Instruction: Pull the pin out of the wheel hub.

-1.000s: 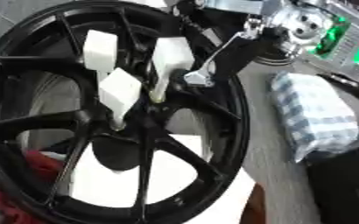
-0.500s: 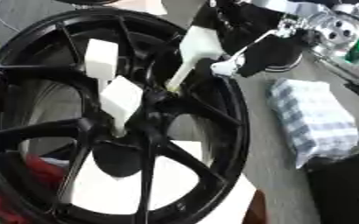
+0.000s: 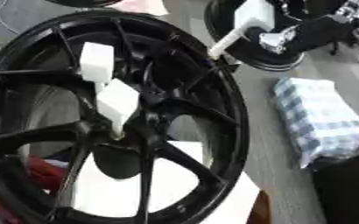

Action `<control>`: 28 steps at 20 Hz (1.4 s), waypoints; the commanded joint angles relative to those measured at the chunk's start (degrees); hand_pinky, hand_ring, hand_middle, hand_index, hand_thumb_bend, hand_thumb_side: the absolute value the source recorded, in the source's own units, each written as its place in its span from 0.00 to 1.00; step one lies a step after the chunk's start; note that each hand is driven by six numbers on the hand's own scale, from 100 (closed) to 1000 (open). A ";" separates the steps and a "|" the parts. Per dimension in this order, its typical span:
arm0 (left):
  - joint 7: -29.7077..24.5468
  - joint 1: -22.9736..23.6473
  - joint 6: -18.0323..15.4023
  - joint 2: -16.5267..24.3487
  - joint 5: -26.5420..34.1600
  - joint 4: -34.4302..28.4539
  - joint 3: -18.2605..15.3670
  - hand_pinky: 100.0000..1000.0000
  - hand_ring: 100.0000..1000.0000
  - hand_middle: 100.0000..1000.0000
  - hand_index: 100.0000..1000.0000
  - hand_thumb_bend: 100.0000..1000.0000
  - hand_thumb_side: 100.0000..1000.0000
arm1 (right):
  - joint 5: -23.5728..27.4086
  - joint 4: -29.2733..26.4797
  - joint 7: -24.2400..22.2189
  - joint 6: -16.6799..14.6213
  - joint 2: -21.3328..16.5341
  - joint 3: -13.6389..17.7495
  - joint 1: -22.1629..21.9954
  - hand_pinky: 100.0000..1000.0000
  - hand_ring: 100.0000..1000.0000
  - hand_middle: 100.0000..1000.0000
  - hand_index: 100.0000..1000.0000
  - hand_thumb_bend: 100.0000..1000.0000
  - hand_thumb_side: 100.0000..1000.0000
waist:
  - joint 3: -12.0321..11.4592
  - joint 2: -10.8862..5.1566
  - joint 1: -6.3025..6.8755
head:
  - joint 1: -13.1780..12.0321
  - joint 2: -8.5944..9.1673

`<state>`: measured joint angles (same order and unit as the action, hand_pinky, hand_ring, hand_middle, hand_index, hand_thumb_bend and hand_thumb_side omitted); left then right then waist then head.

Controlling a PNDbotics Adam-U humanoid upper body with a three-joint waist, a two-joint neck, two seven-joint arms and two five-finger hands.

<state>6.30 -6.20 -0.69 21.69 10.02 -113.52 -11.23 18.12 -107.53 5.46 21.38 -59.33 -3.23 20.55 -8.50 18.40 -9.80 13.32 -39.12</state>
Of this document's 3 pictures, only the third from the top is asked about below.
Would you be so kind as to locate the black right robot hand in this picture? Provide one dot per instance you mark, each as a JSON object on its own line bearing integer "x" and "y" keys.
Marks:
{"x": 320, "y": 32}

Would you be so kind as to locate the black round wheel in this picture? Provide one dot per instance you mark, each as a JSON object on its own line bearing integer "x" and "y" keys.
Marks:
{"x": 269, "y": 62}

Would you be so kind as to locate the black spoked wheel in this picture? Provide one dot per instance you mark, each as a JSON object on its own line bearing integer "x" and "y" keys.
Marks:
{"x": 152, "y": 73}

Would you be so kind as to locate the blue white checked cloth bundle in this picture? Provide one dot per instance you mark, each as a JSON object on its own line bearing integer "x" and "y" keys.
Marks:
{"x": 318, "y": 116}

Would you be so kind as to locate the black bag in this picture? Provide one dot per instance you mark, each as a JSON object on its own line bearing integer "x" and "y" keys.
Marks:
{"x": 347, "y": 192}

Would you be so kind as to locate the brown wooden piece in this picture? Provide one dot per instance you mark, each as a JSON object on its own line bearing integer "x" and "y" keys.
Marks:
{"x": 260, "y": 208}

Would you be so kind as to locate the black round object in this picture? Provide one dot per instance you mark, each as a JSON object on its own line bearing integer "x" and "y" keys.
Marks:
{"x": 83, "y": 2}

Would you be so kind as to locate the red object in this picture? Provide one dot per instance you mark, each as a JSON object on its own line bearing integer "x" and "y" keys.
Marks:
{"x": 43, "y": 173}

